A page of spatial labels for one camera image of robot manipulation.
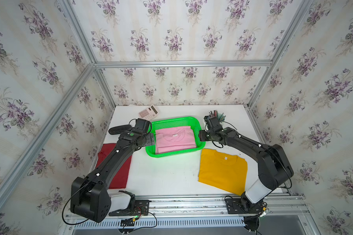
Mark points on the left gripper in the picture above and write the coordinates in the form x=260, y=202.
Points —
x=150, y=139

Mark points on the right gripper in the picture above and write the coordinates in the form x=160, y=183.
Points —
x=201, y=135

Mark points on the green plastic basket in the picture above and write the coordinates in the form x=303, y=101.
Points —
x=176, y=122

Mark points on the pink t-shirt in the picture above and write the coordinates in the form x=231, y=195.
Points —
x=174, y=139

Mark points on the yellow t-shirt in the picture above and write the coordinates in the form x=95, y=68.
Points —
x=223, y=171

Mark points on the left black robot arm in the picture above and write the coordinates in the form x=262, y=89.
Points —
x=89, y=196

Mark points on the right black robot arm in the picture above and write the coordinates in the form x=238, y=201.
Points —
x=274, y=168

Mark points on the red folded t-shirt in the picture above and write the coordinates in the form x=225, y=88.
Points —
x=120, y=179

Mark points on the pink calculator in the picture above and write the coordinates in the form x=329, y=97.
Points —
x=149, y=113

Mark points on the coloured pencils bunch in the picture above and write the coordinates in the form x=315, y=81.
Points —
x=220, y=116

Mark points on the black oval case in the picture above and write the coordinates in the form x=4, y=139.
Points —
x=117, y=130

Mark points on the small circuit board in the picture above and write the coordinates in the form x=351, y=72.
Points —
x=129, y=222

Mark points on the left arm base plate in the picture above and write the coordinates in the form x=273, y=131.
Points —
x=125, y=203

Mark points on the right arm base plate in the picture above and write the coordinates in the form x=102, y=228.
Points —
x=244, y=206

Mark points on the black round floor mount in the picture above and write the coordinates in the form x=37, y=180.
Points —
x=251, y=223

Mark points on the aluminium front rail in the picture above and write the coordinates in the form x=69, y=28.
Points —
x=214, y=205

